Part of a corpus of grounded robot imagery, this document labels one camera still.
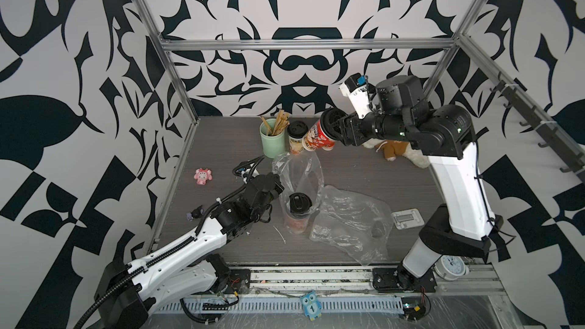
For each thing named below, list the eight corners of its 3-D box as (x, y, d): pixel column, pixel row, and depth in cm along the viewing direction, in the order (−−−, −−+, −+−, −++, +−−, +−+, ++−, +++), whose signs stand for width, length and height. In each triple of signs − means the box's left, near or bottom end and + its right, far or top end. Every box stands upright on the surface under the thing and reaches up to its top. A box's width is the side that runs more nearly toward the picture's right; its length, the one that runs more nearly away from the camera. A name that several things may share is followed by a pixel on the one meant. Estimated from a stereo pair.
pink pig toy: (195, 185, 99) (191, 180, 95) (198, 173, 102) (195, 167, 99) (211, 185, 99) (208, 180, 95) (214, 173, 102) (211, 167, 99)
